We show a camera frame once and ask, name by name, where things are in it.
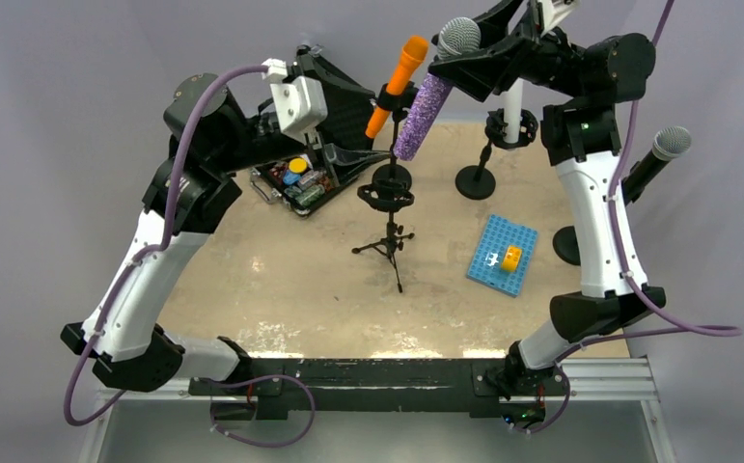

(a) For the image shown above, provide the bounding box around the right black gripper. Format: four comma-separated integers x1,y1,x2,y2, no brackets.
430,0,588,102

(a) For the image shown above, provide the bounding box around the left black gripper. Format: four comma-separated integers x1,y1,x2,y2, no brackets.
211,55,390,184

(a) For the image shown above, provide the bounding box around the purple glitter microphone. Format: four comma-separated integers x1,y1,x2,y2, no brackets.
394,17,481,161

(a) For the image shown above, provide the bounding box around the orange microphone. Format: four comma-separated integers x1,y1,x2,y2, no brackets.
365,36,429,139

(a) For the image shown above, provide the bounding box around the black tripod shock mount stand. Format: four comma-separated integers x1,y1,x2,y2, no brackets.
351,179,415,293

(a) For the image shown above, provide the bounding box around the black round base clip stand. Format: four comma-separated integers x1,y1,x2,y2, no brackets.
372,81,418,190

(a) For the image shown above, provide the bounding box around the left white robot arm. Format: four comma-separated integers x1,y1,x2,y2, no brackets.
61,45,385,395

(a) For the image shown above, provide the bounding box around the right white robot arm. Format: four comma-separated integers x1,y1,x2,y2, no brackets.
428,1,666,393

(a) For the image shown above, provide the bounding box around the white microphone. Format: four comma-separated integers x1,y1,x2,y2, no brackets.
503,79,523,145

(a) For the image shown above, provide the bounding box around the black microphone silver grille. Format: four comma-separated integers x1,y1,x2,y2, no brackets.
621,125,692,204

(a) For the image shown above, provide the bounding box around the black stand at right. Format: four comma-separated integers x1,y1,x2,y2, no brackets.
552,226,581,266

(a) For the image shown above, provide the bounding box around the black poker chip case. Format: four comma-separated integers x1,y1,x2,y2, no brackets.
250,59,380,217

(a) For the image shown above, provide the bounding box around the yellow round chip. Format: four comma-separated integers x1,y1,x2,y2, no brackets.
288,157,309,175

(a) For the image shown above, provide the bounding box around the orange lego brick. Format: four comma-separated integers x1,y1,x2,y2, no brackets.
500,245,523,273

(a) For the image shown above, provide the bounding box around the blue lego baseplate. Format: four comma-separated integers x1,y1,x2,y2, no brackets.
466,214,538,297

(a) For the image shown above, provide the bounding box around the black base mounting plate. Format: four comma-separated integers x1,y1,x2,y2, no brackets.
189,358,565,420

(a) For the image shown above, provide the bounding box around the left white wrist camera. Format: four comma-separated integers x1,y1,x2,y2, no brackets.
262,59,328,145

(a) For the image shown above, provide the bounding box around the black shock mount round stand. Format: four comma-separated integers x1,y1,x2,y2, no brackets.
455,109,538,201

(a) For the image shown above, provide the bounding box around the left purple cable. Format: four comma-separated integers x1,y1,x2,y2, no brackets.
63,64,270,428

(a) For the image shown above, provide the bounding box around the purple cable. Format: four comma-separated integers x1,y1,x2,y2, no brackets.
553,0,744,359
63,64,270,428

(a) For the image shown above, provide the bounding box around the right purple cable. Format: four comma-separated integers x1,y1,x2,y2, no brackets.
553,0,744,359

